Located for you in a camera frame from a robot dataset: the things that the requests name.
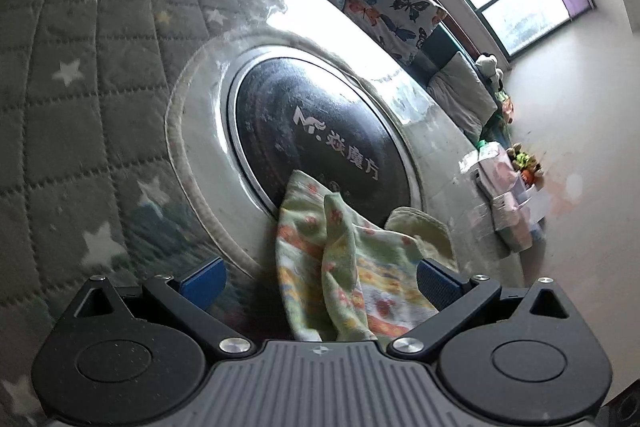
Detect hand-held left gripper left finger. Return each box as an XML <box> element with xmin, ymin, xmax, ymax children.
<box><xmin>64</xmin><ymin>255</ymin><xmax>255</xmax><ymax>355</ymax></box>

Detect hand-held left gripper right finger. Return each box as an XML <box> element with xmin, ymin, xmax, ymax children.
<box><xmin>387</xmin><ymin>257</ymin><xmax>577</xmax><ymax>355</ymax></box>

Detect pale green printed child's shirt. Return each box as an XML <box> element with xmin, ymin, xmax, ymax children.
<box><xmin>274</xmin><ymin>169</ymin><xmax>458</xmax><ymax>343</ymax></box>

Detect pink white tissue pack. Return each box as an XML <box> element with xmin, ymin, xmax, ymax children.
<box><xmin>471</xmin><ymin>142</ymin><xmax>522</xmax><ymax>208</ymax></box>

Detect small potted plant toy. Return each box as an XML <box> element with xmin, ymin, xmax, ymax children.
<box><xmin>505</xmin><ymin>146</ymin><xmax>544</xmax><ymax>186</ymax></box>

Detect grey pillow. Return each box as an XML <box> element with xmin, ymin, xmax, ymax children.
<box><xmin>427</xmin><ymin>52</ymin><xmax>499</xmax><ymax>146</ymax></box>

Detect orange pink plush toy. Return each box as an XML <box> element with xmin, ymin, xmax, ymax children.
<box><xmin>495</xmin><ymin>89</ymin><xmax>517</xmax><ymax>124</ymax></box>

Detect round black induction cooker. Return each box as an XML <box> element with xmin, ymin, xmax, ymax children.
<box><xmin>227</xmin><ymin>52</ymin><xmax>423</xmax><ymax>228</ymax></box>

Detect black white plush toy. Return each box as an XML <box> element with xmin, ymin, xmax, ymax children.
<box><xmin>475</xmin><ymin>53</ymin><xmax>506</xmax><ymax>90</ymax></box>

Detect teal sofa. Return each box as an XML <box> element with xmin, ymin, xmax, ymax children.
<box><xmin>220</xmin><ymin>0</ymin><xmax>512</xmax><ymax>148</ymax></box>

